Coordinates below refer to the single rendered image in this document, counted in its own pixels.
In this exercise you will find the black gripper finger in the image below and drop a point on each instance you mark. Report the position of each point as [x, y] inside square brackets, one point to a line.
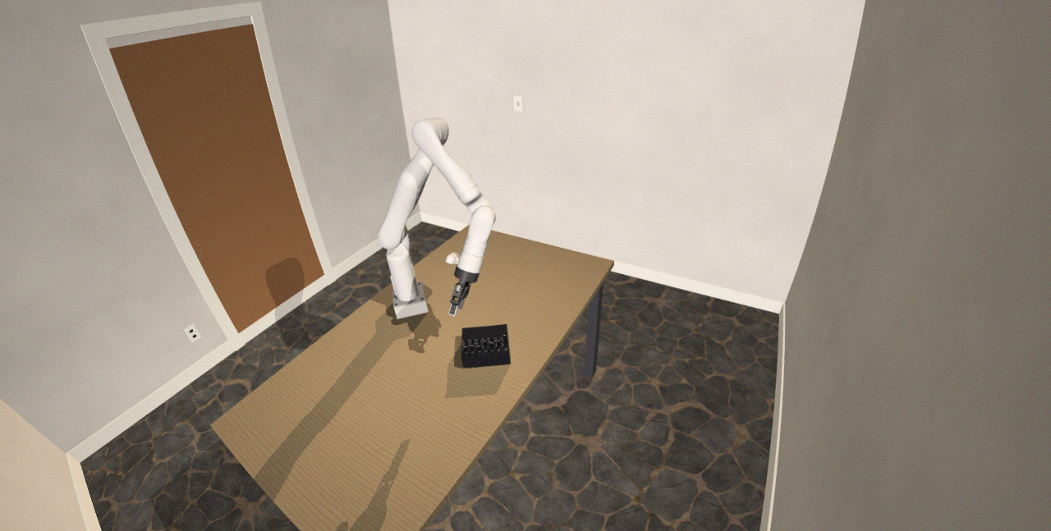
[462, 301]
[455, 303]

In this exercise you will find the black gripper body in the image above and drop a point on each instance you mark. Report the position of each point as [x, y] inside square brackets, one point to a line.
[465, 276]

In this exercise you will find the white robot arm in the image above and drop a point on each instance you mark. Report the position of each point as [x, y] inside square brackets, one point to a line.
[427, 134]

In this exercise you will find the black lighting desk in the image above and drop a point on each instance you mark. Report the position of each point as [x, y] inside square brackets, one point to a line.
[476, 350]

